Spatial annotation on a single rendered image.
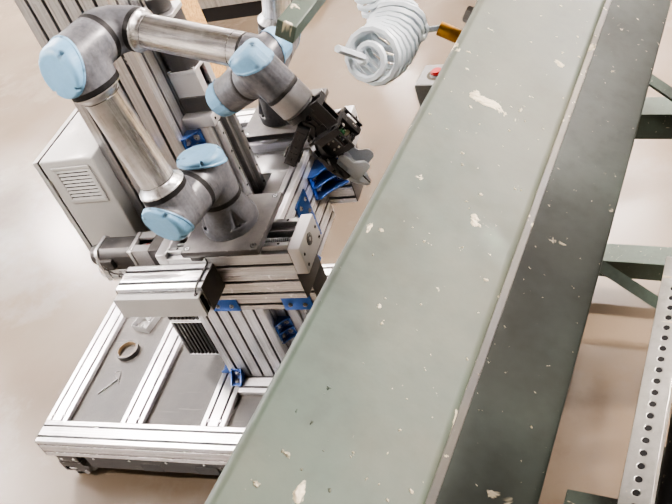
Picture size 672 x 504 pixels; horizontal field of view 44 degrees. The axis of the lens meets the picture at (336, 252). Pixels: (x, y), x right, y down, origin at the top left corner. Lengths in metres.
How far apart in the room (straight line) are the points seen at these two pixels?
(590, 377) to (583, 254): 2.06
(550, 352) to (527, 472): 0.12
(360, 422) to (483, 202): 0.19
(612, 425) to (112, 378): 1.78
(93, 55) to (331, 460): 1.49
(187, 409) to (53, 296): 1.40
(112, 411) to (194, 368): 0.33
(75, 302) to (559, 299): 3.41
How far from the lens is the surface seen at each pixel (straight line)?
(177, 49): 1.82
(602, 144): 0.99
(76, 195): 2.49
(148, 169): 1.94
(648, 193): 3.55
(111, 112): 1.88
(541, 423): 0.74
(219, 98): 1.64
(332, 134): 1.58
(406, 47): 0.89
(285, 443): 0.44
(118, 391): 3.20
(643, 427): 1.55
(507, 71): 0.67
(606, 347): 2.99
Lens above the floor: 2.29
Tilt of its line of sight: 39 degrees down
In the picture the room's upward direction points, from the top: 22 degrees counter-clockwise
